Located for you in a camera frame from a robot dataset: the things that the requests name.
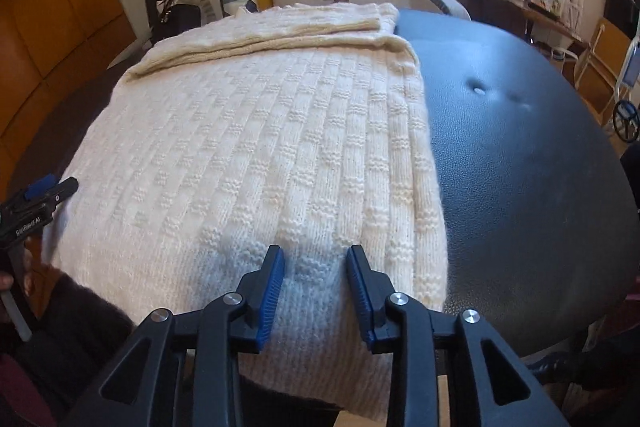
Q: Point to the black television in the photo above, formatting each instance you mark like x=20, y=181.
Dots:
x=620, y=7

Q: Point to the person's left hand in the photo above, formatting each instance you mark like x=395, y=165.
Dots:
x=5, y=287

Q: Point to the cream knit sweater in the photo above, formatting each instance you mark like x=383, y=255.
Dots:
x=250, y=132

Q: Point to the blue rimmed wheel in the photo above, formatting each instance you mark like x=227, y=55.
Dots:
x=616, y=119

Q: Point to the black handbag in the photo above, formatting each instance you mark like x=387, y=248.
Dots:
x=182, y=19

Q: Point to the yellow wooden chair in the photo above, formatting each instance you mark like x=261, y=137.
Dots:
x=607, y=52

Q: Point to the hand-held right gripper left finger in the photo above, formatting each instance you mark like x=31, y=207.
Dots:
x=270, y=297

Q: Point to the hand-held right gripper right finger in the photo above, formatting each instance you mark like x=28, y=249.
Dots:
x=357, y=302

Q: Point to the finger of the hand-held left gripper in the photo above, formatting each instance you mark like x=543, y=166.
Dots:
x=40, y=188
x=62, y=194

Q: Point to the red garment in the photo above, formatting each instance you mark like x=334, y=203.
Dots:
x=20, y=392

